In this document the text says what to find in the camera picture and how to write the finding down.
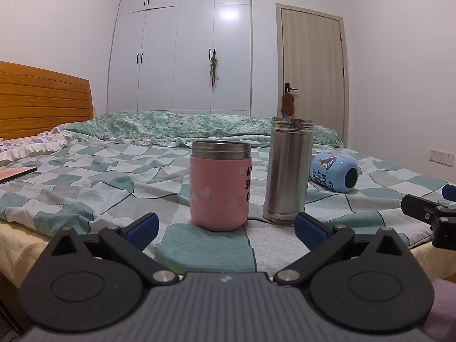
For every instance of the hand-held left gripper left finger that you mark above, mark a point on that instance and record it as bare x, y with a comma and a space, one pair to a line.
144, 229

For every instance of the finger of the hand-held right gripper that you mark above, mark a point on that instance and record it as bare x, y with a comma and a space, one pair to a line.
450, 192
420, 208

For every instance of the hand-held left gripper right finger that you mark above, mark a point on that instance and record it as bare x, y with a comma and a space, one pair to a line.
309, 233

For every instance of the blue printed cup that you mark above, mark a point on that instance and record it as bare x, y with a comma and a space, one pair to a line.
331, 171

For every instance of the tall stainless steel cup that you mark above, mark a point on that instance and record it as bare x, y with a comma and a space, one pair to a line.
288, 171

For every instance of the pink cup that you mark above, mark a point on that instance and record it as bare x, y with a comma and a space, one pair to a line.
217, 192

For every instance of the checkered green bed sheet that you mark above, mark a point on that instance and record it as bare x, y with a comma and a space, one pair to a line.
107, 181

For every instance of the purple clothing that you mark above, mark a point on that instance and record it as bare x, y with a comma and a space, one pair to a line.
445, 310

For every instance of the green floral quilt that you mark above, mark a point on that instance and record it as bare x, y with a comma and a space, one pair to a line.
160, 124

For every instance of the yellow mattress cover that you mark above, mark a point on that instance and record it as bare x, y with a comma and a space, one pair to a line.
17, 249

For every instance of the pink book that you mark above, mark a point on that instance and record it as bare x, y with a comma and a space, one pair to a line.
14, 174

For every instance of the floral ruffled pillow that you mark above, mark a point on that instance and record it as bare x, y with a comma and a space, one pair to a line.
25, 148

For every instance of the white wardrobe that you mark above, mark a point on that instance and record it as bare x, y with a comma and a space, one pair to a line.
160, 60

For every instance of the wooden bed headboard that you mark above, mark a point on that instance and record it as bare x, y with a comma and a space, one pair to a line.
39, 96

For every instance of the light wooden door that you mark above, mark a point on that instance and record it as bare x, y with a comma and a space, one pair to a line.
310, 60

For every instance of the green hanging ornament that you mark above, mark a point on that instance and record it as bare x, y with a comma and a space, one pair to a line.
213, 67

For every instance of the white wall outlet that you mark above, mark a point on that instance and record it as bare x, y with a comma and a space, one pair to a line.
441, 157

